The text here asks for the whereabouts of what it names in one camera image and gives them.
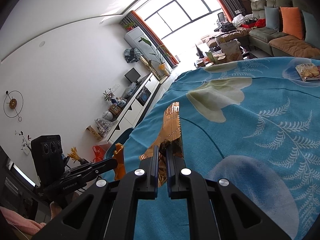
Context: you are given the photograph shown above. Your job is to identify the covered standing fan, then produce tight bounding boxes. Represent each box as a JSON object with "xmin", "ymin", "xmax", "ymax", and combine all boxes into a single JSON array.
[{"xmin": 124, "ymin": 48, "xmax": 161, "ymax": 81}]

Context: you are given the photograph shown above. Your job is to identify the round wall clock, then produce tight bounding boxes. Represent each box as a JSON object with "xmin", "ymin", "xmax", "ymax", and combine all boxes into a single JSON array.
[{"xmin": 3, "ymin": 90, "xmax": 24, "ymax": 122}]

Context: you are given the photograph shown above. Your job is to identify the orange plastic bag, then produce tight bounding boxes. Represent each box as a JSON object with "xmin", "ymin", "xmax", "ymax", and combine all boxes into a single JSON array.
[{"xmin": 92, "ymin": 145, "xmax": 106, "ymax": 163}]

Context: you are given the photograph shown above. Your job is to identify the gold foil wrapper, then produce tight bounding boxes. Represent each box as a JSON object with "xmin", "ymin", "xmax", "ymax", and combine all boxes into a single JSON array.
[{"xmin": 139, "ymin": 102, "xmax": 184, "ymax": 187}]

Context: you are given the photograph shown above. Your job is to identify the window frame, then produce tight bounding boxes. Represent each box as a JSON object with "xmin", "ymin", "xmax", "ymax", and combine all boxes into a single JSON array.
[{"xmin": 144, "ymin": 0, "xmax": 222, "ymax": 38}]

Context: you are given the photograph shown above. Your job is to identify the small black monitor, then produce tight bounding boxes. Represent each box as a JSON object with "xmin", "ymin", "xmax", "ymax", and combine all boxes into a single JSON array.
[{"xmin": 125, "ymin": 68, "xmax": 140, "ymax": 85}]

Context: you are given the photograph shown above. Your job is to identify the orange peel piece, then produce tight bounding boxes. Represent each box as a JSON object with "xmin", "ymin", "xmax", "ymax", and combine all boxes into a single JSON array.
[{"xmin": 113, "ymin": 143, "xmax": 126, "ymax": 181}]

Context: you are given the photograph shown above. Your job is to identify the cluttered coffee table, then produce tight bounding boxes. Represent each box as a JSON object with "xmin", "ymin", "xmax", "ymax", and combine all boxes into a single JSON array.
[{"xmin": 194, "ymin": 39, "xmax": 245, "ymax": 68}]

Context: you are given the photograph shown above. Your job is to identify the grey-blue cushion near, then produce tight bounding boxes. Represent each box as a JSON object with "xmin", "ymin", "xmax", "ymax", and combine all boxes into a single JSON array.
[{"xmin": 302, "ymin": 11, "xmax": 320, "ymax": 49}]

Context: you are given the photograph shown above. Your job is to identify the tall green potted plant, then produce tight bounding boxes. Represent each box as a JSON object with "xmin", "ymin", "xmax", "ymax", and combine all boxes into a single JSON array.
[{"xmin": 139, "ymin": 37, "xmax": 170, "ymax": 77}]

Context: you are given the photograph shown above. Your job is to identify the grey-blue cushion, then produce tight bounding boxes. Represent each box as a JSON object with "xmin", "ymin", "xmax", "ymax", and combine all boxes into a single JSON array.
[
  {"xmin": 265, "ymin": 7, "xmax": 280, "ymax": 31},
  {"xmin": 302, "ymin": 11, "xmax": 320, "ymax": 49}
]

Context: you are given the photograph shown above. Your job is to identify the white standing air conditioner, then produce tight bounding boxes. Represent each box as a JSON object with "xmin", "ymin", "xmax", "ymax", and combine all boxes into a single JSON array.
[{"xmin": 124, "ymin": 27, "xmax": 159, "ymax": 67}]

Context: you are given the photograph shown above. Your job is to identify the snack chip bag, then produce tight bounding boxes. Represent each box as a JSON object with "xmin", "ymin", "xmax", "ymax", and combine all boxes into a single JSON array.
[{"xmin": 295, "ymin": 63, "xmax": 320, "ymax": 82}]

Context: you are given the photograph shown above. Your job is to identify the grey-blue cushion far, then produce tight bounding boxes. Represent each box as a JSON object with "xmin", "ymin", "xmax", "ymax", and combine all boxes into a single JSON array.
[{"xmin": 265, "ymin": 7, "xmax": 280, "ymax": 31}]

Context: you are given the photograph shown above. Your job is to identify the white TV cabinet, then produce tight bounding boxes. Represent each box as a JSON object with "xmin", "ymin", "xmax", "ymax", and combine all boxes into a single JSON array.
[{"xmin": 104, "ymin": 74, "xmax": 160, "ymax": 142}]

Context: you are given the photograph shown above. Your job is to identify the blue floral tablecloth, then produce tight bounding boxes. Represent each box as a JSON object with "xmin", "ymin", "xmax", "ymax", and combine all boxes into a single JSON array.
[{"xmin": 124, "ymin": 57, "xmax": 319, "ymax": 239}]

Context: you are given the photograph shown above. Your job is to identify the person left hand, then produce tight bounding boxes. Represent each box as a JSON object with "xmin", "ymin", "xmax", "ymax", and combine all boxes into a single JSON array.
[{"xmin": 50, "ymin": 192, "xmax": 78, "ymax": 219}]

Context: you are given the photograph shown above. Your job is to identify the left grey orange curtain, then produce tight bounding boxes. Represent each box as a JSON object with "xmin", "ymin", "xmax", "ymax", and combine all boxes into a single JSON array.
[{"xmin": 120, "ymin": 10, "xmax": 178, "ymax": 68}]

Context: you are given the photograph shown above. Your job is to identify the orange cushion far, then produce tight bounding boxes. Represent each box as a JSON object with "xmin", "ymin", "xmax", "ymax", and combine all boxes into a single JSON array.
[{"xmin": 280, "ymin": 7, "xmax": 304, "ymax": 40}]

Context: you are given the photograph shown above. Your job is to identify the green sectional sofa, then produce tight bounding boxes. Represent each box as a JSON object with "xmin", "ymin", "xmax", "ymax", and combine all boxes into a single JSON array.
[{"xmin": 247, "ymin": 0, "xmax": 319, "ymax": 59}]

